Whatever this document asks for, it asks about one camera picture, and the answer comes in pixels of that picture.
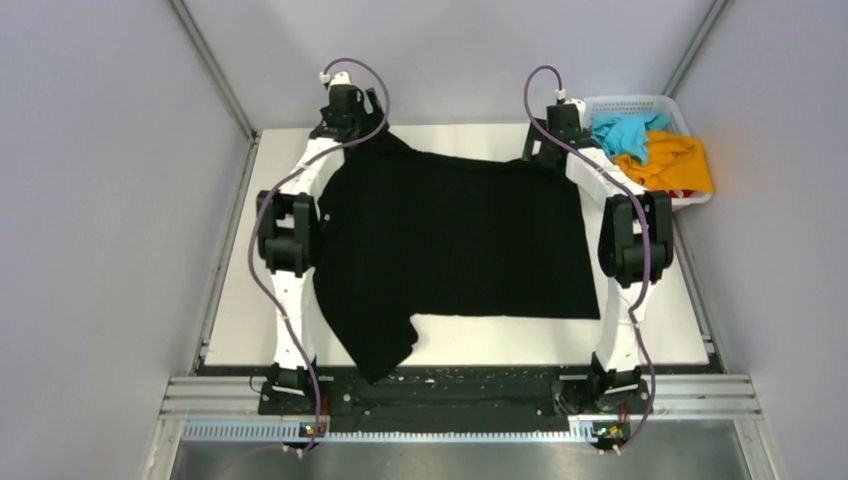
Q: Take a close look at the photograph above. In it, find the black t-shirt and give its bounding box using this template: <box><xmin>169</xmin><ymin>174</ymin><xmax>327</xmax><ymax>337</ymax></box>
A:
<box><xmin>313</xmin><ymin>132</ymin><xmax>601</xmax><ymax>382</ymax></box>

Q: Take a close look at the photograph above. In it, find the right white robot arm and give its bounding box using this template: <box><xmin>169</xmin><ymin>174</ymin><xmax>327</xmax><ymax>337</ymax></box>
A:
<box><xmin>524</xmin><ymin>93</ymin><xmax>674</xmax><ymax>412</ymax></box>

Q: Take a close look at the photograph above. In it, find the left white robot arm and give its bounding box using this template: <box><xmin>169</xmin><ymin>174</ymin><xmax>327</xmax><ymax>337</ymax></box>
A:
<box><xmin>249</xmin><ymin>71</ymin><xmax>387</xmax><ymax>414</ymax></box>

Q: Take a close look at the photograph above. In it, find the white plastic basket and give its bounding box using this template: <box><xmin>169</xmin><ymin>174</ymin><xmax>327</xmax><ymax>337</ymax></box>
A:
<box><xmin>585</xmin><ymin>95</ymin><xmax>713</xmax><ymax>209</ymax></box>

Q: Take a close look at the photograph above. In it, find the light blue t-shirt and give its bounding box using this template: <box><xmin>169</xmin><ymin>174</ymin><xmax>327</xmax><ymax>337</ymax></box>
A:
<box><xmin>590</xmin><ymin>111</ymin><xmax>672</xmax><ymax>166</ymax></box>

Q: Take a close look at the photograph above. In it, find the orange t-shirt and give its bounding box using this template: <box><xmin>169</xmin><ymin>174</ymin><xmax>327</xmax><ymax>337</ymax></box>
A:
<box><xmin>613</xmin><ymin>131</ymin><xmax>715</xmax><ymax>198</ymax></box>

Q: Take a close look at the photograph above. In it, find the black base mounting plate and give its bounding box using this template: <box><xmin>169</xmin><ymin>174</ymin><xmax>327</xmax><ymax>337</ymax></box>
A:
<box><xmin>255</xmin><ymin>366</ymin><xmax>650</xmax><ymax>434</ymax></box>

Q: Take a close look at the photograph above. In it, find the white slotted cable duct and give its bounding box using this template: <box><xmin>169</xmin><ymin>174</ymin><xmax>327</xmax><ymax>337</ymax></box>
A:
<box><xmin>182</xmin><ymin>419</ymin><xmax>624</xmax><ymax>444</ymax></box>

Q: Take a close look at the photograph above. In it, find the aluminium frame rail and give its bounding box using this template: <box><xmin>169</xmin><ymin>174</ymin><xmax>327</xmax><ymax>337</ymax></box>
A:
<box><xmin>158</xmin><ymin>375</ymin><xmax>762</xmax><ymax>420</ymax></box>

